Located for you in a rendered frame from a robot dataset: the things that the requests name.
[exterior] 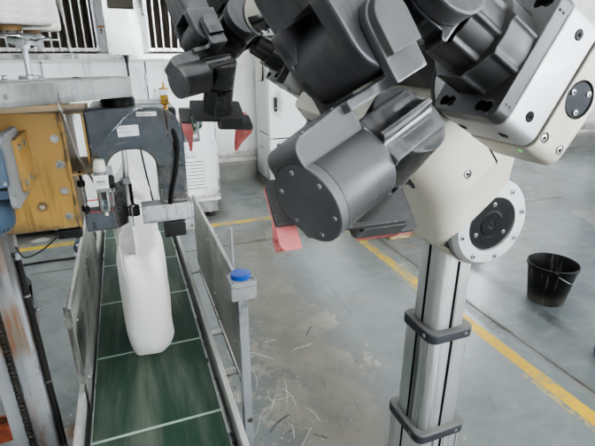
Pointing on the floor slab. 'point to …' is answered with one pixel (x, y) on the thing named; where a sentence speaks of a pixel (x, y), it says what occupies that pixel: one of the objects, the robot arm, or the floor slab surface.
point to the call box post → (245, 368)
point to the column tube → (22, 358)
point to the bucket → (550, 278)
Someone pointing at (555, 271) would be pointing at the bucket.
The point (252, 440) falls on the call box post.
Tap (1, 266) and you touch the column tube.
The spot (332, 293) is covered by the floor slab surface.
